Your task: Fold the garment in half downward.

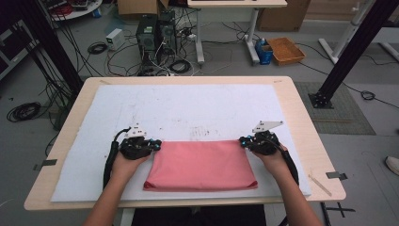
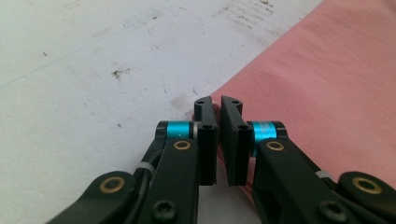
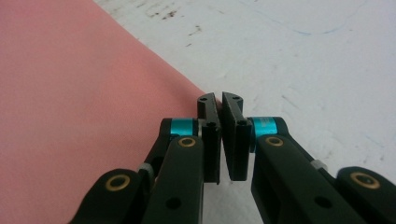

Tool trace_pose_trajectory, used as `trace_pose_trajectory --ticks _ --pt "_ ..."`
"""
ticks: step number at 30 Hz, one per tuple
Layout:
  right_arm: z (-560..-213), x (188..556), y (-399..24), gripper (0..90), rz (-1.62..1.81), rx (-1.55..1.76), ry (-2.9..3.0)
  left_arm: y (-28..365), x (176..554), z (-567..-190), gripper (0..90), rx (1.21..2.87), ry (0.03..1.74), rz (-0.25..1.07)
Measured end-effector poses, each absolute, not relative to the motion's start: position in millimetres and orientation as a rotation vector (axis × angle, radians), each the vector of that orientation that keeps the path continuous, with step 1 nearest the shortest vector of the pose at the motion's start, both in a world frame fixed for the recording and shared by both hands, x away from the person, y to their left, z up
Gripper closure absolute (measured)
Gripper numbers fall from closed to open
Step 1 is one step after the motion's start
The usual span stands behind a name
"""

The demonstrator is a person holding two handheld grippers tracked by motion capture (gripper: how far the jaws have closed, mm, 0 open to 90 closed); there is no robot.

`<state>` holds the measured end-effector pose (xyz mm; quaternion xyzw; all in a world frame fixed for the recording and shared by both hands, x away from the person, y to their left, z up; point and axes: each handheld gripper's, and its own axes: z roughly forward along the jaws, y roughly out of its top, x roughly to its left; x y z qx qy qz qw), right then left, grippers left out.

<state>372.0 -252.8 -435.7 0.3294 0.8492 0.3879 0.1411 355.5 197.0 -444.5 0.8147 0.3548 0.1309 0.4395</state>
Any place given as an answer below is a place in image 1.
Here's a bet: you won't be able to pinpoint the white metal stand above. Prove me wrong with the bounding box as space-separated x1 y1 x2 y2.
317 0 378 66

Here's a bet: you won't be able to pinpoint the grey metal rack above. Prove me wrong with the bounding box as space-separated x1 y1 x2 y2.
0 19 40 82

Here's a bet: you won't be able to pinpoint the thin wooden stick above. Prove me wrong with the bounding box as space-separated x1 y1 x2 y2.
307 173 333 198

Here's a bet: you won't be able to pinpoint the grey floor mat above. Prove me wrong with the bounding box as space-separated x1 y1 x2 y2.
294 81 377 137

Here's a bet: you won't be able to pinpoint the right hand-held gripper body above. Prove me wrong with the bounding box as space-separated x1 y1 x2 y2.
249 120 284 156

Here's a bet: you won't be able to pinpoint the person's right hand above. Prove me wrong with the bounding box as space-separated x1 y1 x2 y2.
251 143 290 181

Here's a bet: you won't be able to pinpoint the pink tank top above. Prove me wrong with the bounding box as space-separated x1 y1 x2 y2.
143 138 259 193

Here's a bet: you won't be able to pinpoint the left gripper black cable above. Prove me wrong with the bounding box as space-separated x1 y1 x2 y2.
102 126 132 190

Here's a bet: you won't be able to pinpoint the large black cable coil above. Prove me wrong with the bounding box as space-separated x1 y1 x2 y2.
6 101 42 123

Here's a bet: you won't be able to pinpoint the black computer tower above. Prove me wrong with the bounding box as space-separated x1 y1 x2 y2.
156 9 179 57
135 14 160 66

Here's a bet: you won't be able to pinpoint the blue container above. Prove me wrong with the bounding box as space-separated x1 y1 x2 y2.
254 38 275 66

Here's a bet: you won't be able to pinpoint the person's left hand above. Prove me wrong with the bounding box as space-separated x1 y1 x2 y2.
110 151 152 184

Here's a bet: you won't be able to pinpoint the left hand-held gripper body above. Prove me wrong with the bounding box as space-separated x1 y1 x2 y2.
118 123 155 161

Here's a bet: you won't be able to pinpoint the wooden tray on floor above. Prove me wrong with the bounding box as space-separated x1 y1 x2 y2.
265 36 307 67

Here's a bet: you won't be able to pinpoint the tiny black cable coil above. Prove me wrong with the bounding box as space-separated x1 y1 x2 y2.
359 89 376 102

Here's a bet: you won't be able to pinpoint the black metal frame post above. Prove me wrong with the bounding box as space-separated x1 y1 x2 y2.
308 0 399 110
14 0 85 96

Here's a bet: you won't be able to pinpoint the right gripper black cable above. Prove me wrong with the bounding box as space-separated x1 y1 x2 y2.
271 137 301 186

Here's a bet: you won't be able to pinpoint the small black cable coil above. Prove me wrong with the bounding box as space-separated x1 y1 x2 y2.
87 40 109 56

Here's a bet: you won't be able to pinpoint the light wooden table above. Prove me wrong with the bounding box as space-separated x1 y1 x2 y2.
23 75 347 212

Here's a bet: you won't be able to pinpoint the round white table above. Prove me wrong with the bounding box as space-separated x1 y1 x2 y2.
40 0 104 23

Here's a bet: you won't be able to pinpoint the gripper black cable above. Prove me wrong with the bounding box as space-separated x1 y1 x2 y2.
271 137 301 186
102 126 132 190

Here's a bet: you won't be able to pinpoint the white power supply box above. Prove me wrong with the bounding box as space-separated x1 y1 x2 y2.
104 27 126 52

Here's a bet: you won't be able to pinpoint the grey tape strip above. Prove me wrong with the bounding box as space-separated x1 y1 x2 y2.
33 158 58 171
325 170 349 182

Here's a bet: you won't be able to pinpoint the small cardboard box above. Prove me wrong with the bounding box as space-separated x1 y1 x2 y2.
117 0 170 17

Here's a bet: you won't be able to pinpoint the white foam mat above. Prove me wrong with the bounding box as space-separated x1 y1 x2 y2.
50 82 312 203

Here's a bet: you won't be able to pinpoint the person's dark pants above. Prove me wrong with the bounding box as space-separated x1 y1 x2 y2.
130 204 268 226

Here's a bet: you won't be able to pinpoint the white shoe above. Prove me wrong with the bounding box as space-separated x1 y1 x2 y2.
384 155 399 177

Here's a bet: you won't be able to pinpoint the large cardboard box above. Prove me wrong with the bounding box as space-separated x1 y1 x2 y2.
256 0 312 33

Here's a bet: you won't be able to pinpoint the white desk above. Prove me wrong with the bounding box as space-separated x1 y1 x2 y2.
186 0 289 66

